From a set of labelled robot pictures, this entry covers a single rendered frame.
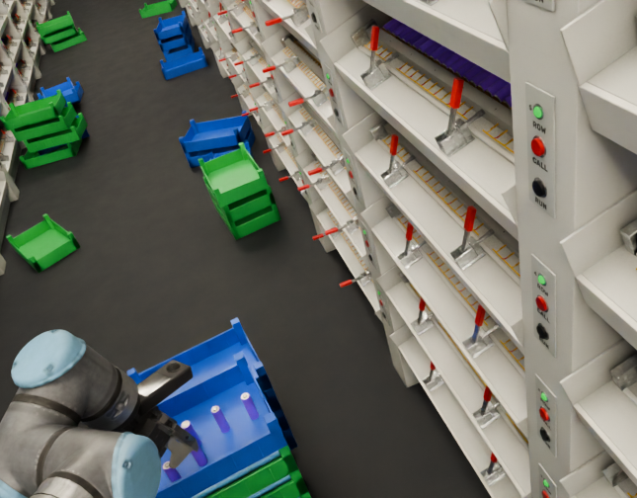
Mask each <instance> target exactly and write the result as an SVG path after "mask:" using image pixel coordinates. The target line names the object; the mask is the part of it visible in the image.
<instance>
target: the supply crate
mask: <svg viewBox="0 0 637 498"><path fill-rule="evenodd" d="M233 357H234V359H235V361H236V364H235V365H233V366H231V367H229V368H227V369H225V370H223V371H221V372H219V373H216V374H214V375H212V376H210V377H208V378H206V379H204V380H202V381H200V382H198V383H196V384H194V385H192V386H190V387H188V388H186V389H184V390H182V391H180V392H178V393H176V394H174V395H172V396H170V397H168V398H166V399H164V400H163V401H161V402H160V403H159V404H157V405H156V406H158V408H159V410H161V411H162V412H164V413H165V414H167V415H168V416H170V417H171V418H173V419H174V420H175V421H177V422H178V423H177V425H179V426H180V427H181V425H182V423H183V422H184V421H190V422H191V424H192V426H193V427H194V429H195V431H196V433H197V434H198V436H199V438H200V440H201V445H200V448H201V450H202V451H203V453H204V455H205V456H206V458H207V464H206V465H204V466H199V465H198V463H197V462H196V460H195V458H194V457H193V455H192V453H189V454H188V455H187V457H186V458H185V459H184V460H183V461H182V462H181V463H180V465H179V466H178V467H176V469H177V470H178V472H179V473H180V475H181V476H182V478H180V479H178V480H176V481H174V482H172V481H171V480H170V478H169V477H168V475H167V474H166V472H165V471H164V470H163V468H162V466H163V464H164V463H165V462H166V461H170V457H171V451H170V450H168V449H167V450H166V452H165V453H164V454H163V456H162V457H161V480H160V485H159V489H158V492H157V495H156V497H155V498H191V497H193V496H195V495H197V494H199V493H200V492H202V491H203V490H205V489H207V488H209V487H210V486H212V485H214V484H216V483H218V482H220V481H222V480H223V479H225V478H227V477H229V476H231V475H233V474H235V473H236V472H238V471H240V470H242V469H244V468H246V467H247V466H249V465H251V464H253V463H255V462H257V461H259V460H260V459H262V458H264V457H267V456H269V455H271V454H272V453H274V452H276V451H278V450H280V449H282V448H283V447H285V446H287V442H286V439H285V437H284V435H283V433H282V430H281V428H280V426H279V422H278V420H277V418H276V416H275V414H274V412H273V411H272V409H271V407H270V405H269V403H268V401H267V399H266V397H265V396H264V394H263V392H262V390H261V389H260V387H259V385H258V383H257V381H256V379H255V377H254V375H253V373H252V371H251V369H250V367H249V365H248V363H247V361H246V358H245V356H244V354H243V352H240V353H238V354H236V355H234V356H233ZM245 392H248V393H249V394H250V396H251V398H252V400H253V402H254V404H255V406H256V409H257V411H258V413H259V418H258V419H256V420H251V419H250V416H249V414H248V412H247V410H246V408H245V406H244V404H243V402H242V400H241V395H242V394H243V393H245ZM215 405H218V406H219V407H220V409H221V411H222V413H223V415H224V417H225V419H226V420H227V422H228V424H229V426H230V430H229V431H228V432H227V433H222V432H221V430H220V428H219V426H218V425H217V423H216V421H215V419H214V417H213V415H212V414H211V412H210V410H211V408H212V407H213V406H215ZM181 428H182V427H181Z"/></svg>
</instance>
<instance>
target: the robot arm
mask: <svg viewBox="0 0 637 498"><path fill-rule="evenodd" d="M11 374H12V379H13V381H14V383H15V384H16V385H17V386H19V389H18V390H17V392H16V394H15V396H14V398H13V400H12V402H11V403H10V405H9V407H8V409H7V411H6V413H5V415H4V417H3V419H2V421H1V423H0V498H155V497H156V495H157V492H158V489H159V485H160V480H161V457H162V456H163V454H164V453H165V452H166V450H167V449H168V450H170V451H171V457H170V461H169V466H170V467H171V468H176V467H178V466H179V465H180V463H181V462H182V461H183V460H184V459H185V458H186V457H187V455H188V454H189V453H190V452H191V451H195V452H198V450H199V446H198V442H197V440H196V438H195V437H194V436H192V435H191V434H190V433H189V432H187V431H186V430H184V429H183V428H181V427H180V426H179V425H177V423H178V422H177V421H175V420H174V419H173V418H171V417H170V416H168V415H167V414H165V413H164V412H162V411H161V410H159V408H158V406H156V405H157V404H159V403H160V402H161V401H163V400H164V399H165V398H167V397H168V396H169V395H171V394H172V393H173V392H175V391H176V390H177V389H179V388H180V387H181V386H182V385H184V384H185V383H186V382H188V381H189V380H190V379H192V378H193V372H192V367H191V366H188V365H186V364H183V363H181V362H178V361H175V360H172V361H170V362H169V363H167V364H166V365H165V366H163V367H162V368H160V369H159V370H158V371H156V372H155V373H153V374H151V375H150V376H149V377H147V378H146V379H144V380H143V381H142V382H140V383H139V384H136V382H135V381H134V380H133V379H132V378H131V377H130V376H128V375H127V374H126V373H124V372H123V371H121V370H120V369H119V368H117V367H116V366H114V365H113V364H112V363H110V362H109V361H108V360H106V359H105V358H104V357H102V356H101V355H100V354H98V353H97V352H96V351H94V350H93V349H92V348H90V347H89V346H88V345H86V343H85V341H84V340H82V339H80V338H77V337H75V336H74V335H72V334H71V333H69V332H67V331H65V330H50V331H47V332H44V333H42V334H40V335H38V336H37V337H36V338H34V339H33V340H31V341H30V342H29V343H28V344H27V345H26V346H25V347H24V348H23V349H22V350H21V351H20V353H19V354H18V356H17V357H16V359H15V361H14V364H13V367H12V371H11ZM79 422H82V423H83V424H85V425H86V426H88V427H90V428H91V429H88V428H80V427H78V425H79ZM176 440H177V441H176ZM178 441H179V442H178Z"/></svg>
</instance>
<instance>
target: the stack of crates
mask: <svg viewBox="0 0 637 498"><path fill-rule="evenodd" d="M231 324H232V326H233V328H231V329H229V330H227V331H224V332H222V333H220V334H218V335H216V336H214V337H212V338H210V339H208V340H206V341H204V342H202V343H200V344H198V345H196V346H194V347H192V348H190V349H188V350H186V351H184V352H182V353H180V354H178V355H176V356H174V357H172V358H170V359H168V360H166V361H164V362H162V363H160V364H158V365H156V366H154V367H152V368H150V369H148V370H145V371H143V372H141V373H137V371H136V369H135V368H133V369H130V370H128V371H127V375H128V376H130V377H131V378H132V379H133V380H134V381H135V382H136V384H139V383H140V382H142V381H143V380H144V379H146V378H147V377H149V376H150V375H151V374H153V373H155V372H156V371H158V370H159V369H160V368H162V367H163V366H165V365H166V364H167V363H169V362H170V361H172V360H175V361H178V362H181V363H183V364H186V365H188V366H191V367H192V372H193V378H192V379H190V380H189V381H188V382H186V383H185V384H184V385H182V386H181V387H180V388H179V389H177V390H176V391H175V392H173V393H172V394H171V395H169V396H168V397H170V396H172V395H174V394H176V393H178V392H180V391H182V390H184V389H186V388H188V387H190V386H192V385H194V384H196V383H198V382H200V381H202V380H204V379H206V378H208V377H210V376H212V375H214V374H217V373H219V372H221V371H223V370H225V369H227V368H229V367H231V366H233V365H235V364H236V361H235V359H234V357H233V356H234V355H236V354H238V353H240V352H243V354H244V356H245V358H246V361H247V363H248V365H249V367H250V369H251V371H252V373H253V375H254V377H255V379H256V381H257V383H258V385H259V387H260V389H261V390H262V392H263V394H264V396H265V397H266V399H267V401H268V403H269V405H270V407H271V409H272V411H273V412H274V414H275V416H276V418H277V420H278V422H279V426H280V428H281V430H282V433H283V435H284V437H285V439H286V442H287V444H288V446H289V448H290V450H292V449H294V448H296V447H297V443H296V441H295V438H294V437H293V435H292V432H291V430H290V428H289V425H288V423H287V421H286V418H285V416H284V414H283V411H282V409H281V407H280V404H279V401H278V398H277V396H276V394H275V391H274V389H273V387H272V384H271V382H270V380H269V377H268V375H267V373H266V370H265V368H264V366H263V364H262V362H261V361H260V360H259V358H258V356H257V354H256V352H255V350H254V349H253V347H252V345H251V343H250V341H249V339H248V337H247V336H246V334H245V332H244V330H243V328H242V326H241V323H240V321H239V319H238V318H235V319H233V320H231ZM168 397H167V398H168Z"/></svg>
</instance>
